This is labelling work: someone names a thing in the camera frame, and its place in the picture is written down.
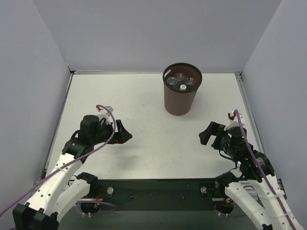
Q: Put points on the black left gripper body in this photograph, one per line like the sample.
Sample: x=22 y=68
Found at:
x=117 y=132

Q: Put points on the clear bottle orange blue label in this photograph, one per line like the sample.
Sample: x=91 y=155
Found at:
x=172 y=81

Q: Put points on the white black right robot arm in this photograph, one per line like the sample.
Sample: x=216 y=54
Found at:
x=270 y=211

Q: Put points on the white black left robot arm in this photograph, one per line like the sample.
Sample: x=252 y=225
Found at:
x=47 y=206

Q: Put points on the orange tea bottle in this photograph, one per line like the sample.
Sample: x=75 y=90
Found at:
x=183 y=87

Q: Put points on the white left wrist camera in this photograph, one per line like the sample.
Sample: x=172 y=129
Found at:
x=105 y=112

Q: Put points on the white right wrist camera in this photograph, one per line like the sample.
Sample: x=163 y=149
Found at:
x=234 y=120

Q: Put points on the clear unlabelled plastic bottle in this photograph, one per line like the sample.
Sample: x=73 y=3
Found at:
x=190 y=81

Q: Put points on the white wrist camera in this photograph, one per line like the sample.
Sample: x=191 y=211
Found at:
x=105 y=112
x=234 y=120

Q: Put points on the brown plastic bin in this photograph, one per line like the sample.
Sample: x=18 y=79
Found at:
x=179 y=102

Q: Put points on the aluminium front rail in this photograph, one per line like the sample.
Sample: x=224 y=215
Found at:
x=262 y=189

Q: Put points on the aluminium table edge rail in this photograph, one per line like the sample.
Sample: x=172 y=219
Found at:
x=67 y=88

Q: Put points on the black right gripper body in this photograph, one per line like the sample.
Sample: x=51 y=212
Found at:
x=215 y=136

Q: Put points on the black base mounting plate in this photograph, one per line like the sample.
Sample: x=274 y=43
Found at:
x=198 y=194

